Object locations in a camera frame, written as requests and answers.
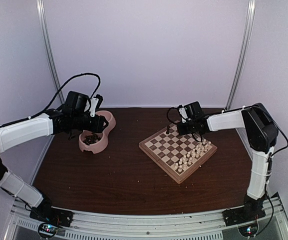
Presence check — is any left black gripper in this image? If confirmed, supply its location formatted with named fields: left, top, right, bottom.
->
left=72, top=112, right=108, bottom=133

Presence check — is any dark chess piece tall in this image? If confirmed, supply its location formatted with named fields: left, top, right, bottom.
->
left=166, top=125, right=170, bottom=135

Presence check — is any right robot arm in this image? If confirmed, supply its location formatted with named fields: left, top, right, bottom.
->
left=177, top=101, right=279, bottom=221

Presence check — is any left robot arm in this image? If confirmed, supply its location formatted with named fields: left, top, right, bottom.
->
left=0, top=91, right=108, bottom=222

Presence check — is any pile of dark chess pieces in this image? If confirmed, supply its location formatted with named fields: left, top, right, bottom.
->
left=83, top=134, right=101, bottom=146

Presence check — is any wooden chess board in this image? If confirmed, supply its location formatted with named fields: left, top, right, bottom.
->
left=139, top=123, right=217, bottom=184

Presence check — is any white chess pieces group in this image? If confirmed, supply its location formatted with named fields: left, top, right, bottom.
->
left=172, top=139, right=214, bottom=175

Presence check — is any right circuit board with LEDs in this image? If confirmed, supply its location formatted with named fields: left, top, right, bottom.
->
left=238, top=223, right=259, bottom=238

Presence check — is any circuit board with leds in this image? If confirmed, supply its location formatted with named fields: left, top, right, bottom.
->
left=37, top=223, right=58, bottom=236
left=238, top=223, right=259, bottom=238

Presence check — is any left circuit board with LEDs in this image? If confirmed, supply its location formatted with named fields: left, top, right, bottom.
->
left=37, top=223, right=58, bottom=236

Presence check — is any pink double pet bowl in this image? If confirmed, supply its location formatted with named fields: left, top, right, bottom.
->
left=78, top=110, right=116, bottom=154

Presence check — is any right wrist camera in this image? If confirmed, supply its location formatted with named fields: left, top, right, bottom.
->
left=177, top=105, right=187, bottom=123

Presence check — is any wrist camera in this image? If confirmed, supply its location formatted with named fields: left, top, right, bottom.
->
left=177, top=105, right=187, bottom=123
left=89, top=94, right=103, bottom=118

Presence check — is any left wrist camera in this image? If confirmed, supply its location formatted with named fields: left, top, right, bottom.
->
left=89, top=94, right=103, bottom=118

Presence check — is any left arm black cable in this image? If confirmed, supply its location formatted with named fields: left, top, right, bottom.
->
left=33, top=73, right=101, bottom=118

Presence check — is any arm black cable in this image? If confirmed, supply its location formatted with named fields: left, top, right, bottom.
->
left=33, top=73, right=101, bottom=118
left=256, top=104, right=288, bottom=158

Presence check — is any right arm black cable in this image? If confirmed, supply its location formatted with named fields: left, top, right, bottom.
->
left=256, top=104, right=288, bottom=158

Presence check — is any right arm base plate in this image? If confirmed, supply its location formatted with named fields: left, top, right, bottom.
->
left=222, top=207, right=266, bottom=227

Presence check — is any front aluminium rail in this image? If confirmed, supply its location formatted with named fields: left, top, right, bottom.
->
left=1, top=198, right=288, bottom=240

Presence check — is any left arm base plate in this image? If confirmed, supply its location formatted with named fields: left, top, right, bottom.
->
left=29, top=208, right=73, bottom=227

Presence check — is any right aluminium frame post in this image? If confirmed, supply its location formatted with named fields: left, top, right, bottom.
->
left=225, top=0, right=256, bottom=110

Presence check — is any aluminium frame post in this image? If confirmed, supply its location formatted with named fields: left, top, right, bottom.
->
left=225, top=0, right=256, bottom=110
left=36, top=0, right=61, bottom=91

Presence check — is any left aluminium frame post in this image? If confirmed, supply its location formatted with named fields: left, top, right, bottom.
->
left=36, top=0, right=61, bottom=91

